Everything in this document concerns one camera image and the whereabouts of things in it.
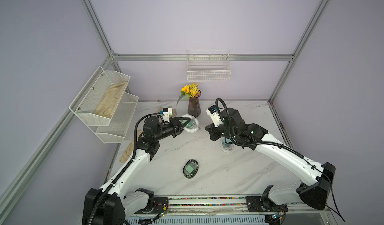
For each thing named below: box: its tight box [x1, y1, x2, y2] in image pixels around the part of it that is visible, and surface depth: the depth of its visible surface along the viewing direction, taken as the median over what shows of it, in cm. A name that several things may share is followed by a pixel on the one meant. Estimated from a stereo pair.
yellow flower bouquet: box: [176, 82, 201, 106], surface depth 95 cm
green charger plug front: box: [185, 163, 196, 174], surface depth 85 cm
